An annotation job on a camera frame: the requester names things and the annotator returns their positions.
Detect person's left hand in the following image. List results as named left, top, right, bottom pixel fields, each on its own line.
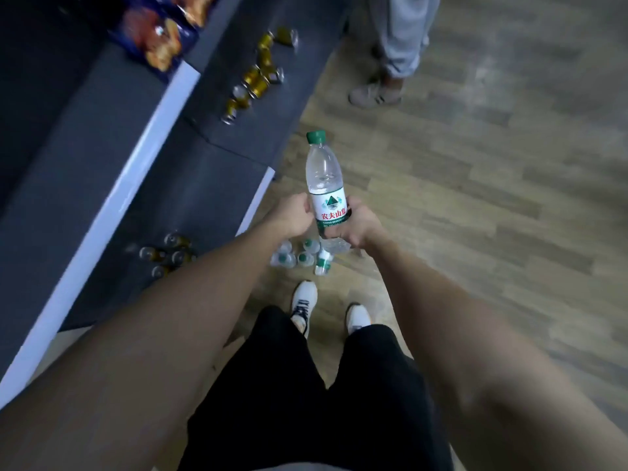
left=267, top=193, right=315, bottom=241

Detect person's right hand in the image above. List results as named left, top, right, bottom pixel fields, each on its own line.
left=326, top=196, right=389, bottom=251

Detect water bottles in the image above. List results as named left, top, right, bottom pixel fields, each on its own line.
left=270, top=237, right=336, bottom=278

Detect clear water bottle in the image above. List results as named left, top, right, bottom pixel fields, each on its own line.
left=305, top=130, right=353, bottom=256

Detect dark grey metal shelf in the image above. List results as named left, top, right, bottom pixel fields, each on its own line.
left=0, top=0, right=354, bottom=408

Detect person's left forearm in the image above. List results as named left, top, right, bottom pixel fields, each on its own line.
left=0, top=225, right=290, bottom=471

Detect person's right forearm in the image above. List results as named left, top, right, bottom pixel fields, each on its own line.
left=368, top=235, right=628, bottom=471

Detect person's white left shoe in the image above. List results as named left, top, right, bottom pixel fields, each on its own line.
left=289, top=281, right=319, bottom=339

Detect person's white shoe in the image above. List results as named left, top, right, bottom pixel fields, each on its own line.
left=289, top=281, right=319, bottom=339
left=345, top=302, right=372, bottom=335

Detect person's white right shoe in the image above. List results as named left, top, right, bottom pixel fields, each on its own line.
left=345, top=302, right=372, bottom=335

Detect person's black shorts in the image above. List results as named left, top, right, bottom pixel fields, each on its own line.
left=179, top=306, right=455, bottom=471

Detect beige floor shoe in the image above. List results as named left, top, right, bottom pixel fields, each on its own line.
left=348, top=82, right=404, bottom=109

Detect scattered gold drink cans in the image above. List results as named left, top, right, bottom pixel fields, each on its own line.
left=220, top=26, right=300, bottom=126

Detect pile of blue orange snack packets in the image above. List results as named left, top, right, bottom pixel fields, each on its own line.
left=110, top=0, right=219, bottom=77

